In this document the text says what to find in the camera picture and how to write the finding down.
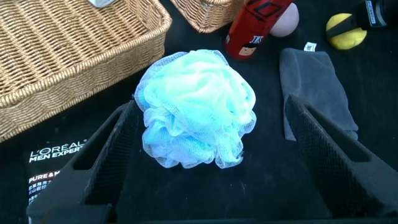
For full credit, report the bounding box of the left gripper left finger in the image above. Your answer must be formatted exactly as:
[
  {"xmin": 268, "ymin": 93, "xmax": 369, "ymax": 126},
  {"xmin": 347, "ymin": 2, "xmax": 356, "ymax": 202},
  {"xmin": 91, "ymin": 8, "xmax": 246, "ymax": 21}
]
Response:
[{"xmin": 26, "ymin": 100, "xmax": 140, "ymax": 224}]

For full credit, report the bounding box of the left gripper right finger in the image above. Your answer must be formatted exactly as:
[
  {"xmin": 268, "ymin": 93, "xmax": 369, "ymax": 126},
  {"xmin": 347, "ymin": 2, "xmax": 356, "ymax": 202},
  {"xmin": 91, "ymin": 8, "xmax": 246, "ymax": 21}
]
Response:
[{"xmin": 284, "ymin": 94, "xmax": 398, "ymax": 218}]

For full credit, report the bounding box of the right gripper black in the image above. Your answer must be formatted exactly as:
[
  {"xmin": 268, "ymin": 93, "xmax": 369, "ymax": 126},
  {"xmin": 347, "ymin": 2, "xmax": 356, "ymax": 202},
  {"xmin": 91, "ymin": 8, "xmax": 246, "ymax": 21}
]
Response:
[{"xmin": 325, "ymin": 0, "xmax": 398, "ymax": 40}]

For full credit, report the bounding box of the yellow lemon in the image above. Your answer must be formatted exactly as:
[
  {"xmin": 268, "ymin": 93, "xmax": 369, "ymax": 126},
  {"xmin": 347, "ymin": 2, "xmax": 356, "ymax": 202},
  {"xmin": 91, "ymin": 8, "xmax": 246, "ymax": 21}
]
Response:
[{"xmin": 325, "ymin": 12, "xmax": 368, "ymax": 50}]

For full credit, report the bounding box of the pink egg-shaped food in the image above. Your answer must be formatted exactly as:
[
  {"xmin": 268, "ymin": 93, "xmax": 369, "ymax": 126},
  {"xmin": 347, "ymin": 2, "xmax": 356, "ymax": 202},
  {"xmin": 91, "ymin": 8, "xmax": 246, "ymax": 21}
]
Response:
[{"xmin": 269, "ymin": 2, "xmax": 300, "ymax": 38}]

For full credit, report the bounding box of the grey towel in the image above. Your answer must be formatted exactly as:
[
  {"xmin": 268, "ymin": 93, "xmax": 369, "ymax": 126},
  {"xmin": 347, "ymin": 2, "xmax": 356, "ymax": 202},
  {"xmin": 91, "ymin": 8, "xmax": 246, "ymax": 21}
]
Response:
[{"xmin": 279, "ymin": 42, "xmax": 359, "ymax": 142}]

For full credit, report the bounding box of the red cola can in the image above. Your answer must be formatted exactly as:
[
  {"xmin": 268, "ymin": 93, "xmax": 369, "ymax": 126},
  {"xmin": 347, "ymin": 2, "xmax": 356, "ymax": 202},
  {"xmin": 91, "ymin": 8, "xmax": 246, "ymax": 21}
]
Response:
[{"xmin": 223, "ymin": 0, "xmax": 295, "ymax": 60}]

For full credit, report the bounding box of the blue mesh bath sponge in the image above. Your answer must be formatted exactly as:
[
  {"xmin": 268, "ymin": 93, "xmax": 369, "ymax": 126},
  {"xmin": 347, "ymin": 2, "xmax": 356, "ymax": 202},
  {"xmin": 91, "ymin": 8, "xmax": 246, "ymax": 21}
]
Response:
[{"xmin": 134, "ymin": 49, "xmax": 257, "ymax": 170}]

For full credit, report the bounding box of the woven wicker basket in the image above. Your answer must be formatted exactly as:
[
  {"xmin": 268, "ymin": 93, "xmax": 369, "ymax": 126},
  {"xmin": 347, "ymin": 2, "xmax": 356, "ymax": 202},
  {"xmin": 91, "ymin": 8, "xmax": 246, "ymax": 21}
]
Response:
[
  {"xmin": 0, "ymin": 0, "xmax": 173, "ymax": 144},
  {"xmin": 170, "ymin": 0, "xmax": 245, "ymax": 34}
]

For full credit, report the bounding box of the black face wash tube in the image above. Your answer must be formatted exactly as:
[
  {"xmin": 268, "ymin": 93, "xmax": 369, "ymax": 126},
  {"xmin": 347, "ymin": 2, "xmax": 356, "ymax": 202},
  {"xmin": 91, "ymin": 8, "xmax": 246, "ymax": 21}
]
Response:
[{"xmin": 24, "ymin": 139, "xmax": 90, "ymax": 224}]

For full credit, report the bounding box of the black table cloth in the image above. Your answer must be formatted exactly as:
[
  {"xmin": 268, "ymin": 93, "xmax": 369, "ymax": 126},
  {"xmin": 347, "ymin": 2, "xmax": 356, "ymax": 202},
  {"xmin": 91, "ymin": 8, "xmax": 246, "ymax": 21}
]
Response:
[{"xmin": 0, "ymin": 0, "xmax": 398, "ymax": 224}]

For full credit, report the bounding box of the white lotion bottle blue cap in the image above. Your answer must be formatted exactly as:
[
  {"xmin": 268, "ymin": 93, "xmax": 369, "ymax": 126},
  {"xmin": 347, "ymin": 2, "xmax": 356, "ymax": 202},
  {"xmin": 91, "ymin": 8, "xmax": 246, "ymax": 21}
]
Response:
[{"xmin": 88, "ymin": 0, "xmax": 116, "ymax": 9}]

